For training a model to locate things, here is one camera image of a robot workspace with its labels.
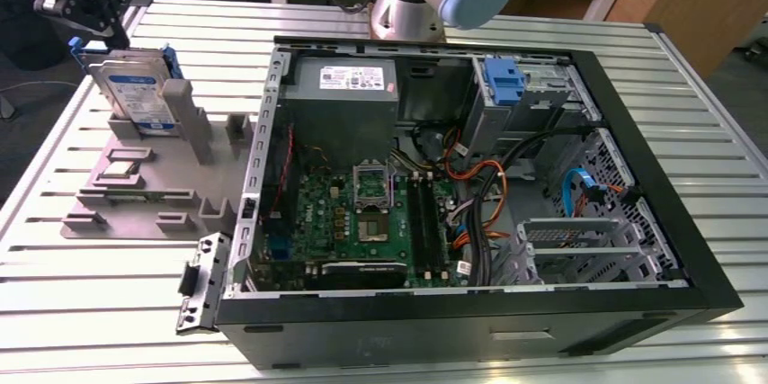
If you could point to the black graphics card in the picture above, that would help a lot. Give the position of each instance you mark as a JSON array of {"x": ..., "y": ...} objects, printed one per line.
[{"x": 360, "y": 274}]

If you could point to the hard disk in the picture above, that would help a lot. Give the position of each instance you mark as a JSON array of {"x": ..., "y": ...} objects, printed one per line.
[{"x": 134, "y": 96}]

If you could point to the gray parts rack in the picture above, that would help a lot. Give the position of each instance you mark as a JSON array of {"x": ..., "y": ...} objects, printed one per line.
[{"x": 173, "y": 177}]

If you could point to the black PC case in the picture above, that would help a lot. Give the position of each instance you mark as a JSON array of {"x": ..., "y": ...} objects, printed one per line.
[{"x": 420, "y": 330}]

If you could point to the gray power supply unit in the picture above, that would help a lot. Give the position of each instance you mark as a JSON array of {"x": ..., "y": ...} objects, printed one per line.
[{"x": 348, "y": 83}]

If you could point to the blue drive latch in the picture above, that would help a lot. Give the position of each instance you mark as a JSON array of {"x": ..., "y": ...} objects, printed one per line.
[{"x": 504, "y": 83}]

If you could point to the black RAM slot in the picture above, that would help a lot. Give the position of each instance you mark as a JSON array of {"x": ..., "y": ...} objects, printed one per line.
[
  {"x": 420, "y": 226},
  {"x": 436, "y": 226}
]

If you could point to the green motherboard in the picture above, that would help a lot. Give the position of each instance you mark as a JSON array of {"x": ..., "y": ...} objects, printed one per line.
[{"x": 324, "y": 204}]

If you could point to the black chair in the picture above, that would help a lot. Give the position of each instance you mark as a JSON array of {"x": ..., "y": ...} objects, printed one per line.
[{"x": 17, "y": 42}]

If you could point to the metal drive cage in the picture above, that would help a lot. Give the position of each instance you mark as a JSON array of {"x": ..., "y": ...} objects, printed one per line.
[{"x": 492, "y": 127}]

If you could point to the metal case latch bracket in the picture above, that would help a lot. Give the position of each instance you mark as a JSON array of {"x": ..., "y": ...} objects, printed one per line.
[{"x": 206, "y": 276}]

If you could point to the metal disk bay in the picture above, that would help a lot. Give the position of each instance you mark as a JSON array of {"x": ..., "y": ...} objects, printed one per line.
[{"x": 569, "y": 224}]

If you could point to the green RAM stick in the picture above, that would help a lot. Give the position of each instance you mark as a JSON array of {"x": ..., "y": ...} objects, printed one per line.
[{"x": 134, "y": 197}]

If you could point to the silver CPU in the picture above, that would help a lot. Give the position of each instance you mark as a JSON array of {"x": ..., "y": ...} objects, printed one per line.
[{"x": 120, "y": 169}]

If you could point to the CPU socket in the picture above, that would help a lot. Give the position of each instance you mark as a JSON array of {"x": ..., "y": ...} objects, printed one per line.
[{"x": 374, "y": 230}]

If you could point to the locking lever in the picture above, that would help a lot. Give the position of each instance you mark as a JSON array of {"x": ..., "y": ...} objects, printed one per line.
[{"x": 392, "y": 195}]

